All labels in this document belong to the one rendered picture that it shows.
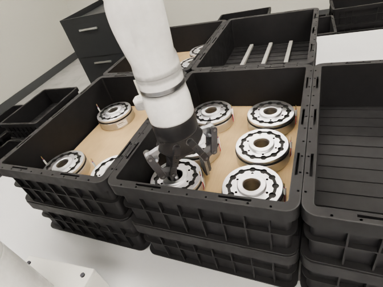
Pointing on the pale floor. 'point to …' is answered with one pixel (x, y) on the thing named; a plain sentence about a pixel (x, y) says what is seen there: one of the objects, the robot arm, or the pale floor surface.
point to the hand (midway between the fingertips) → (191, 173)
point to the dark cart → (92, 40)
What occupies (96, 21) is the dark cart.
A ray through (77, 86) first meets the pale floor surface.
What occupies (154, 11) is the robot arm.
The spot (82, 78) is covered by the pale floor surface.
